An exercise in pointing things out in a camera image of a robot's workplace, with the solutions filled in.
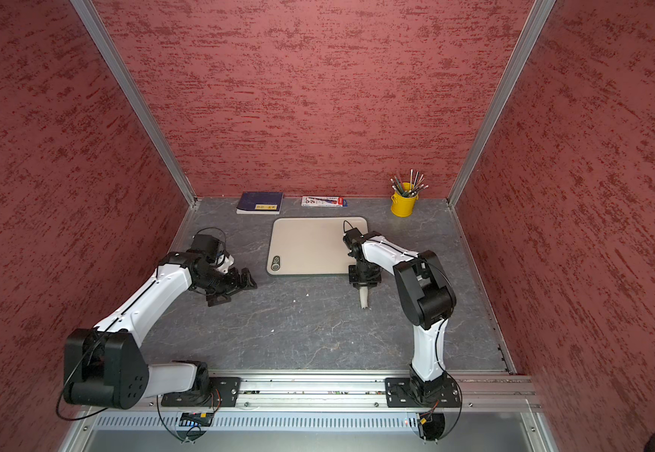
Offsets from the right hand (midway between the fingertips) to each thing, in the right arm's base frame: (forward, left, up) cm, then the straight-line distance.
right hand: (363, 288), depth 94 cm
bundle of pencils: (+38, -23, +10) cm, 46 cm away
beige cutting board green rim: (+21, +19, -3) cm, 28 cm away
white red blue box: (+40, +14, +2) cm, 43 cm away
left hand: (-7, +38, +10) cm, 39 cm away
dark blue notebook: (+40, +42, +2) cm, 58 cm away
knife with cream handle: (-2, 0, +2) cm, 3 cm away
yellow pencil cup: (+35, -19, +3) cm, 40 cm away
